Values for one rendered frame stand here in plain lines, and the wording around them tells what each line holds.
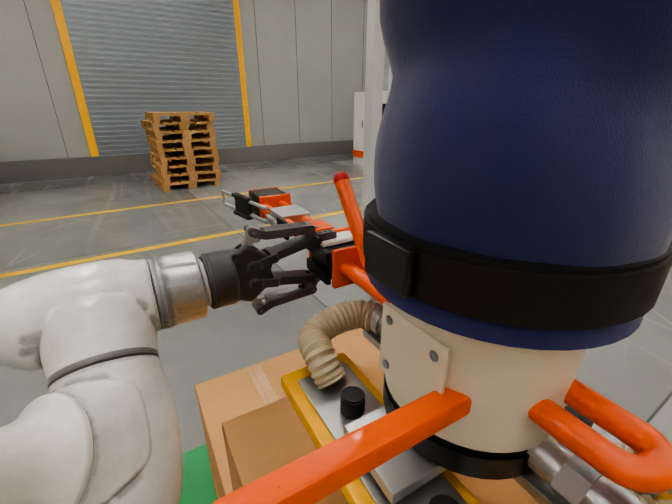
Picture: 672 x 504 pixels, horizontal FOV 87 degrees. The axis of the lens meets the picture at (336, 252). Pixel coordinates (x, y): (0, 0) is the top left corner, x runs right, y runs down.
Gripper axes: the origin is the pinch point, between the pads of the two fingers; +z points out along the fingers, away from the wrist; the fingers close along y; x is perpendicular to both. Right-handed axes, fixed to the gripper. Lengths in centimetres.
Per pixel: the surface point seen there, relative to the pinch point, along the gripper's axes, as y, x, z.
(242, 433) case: 28.6, 0.2, -18.1
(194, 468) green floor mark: 123, -76, -25
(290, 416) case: 28.6, 1.1, -9.9
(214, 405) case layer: 68, -50, -16
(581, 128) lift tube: -20.5, 34.8, -6.8
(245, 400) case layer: 68, -47, -7
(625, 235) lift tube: -15.1, 37.0, -4.0
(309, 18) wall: -229, -925, 473
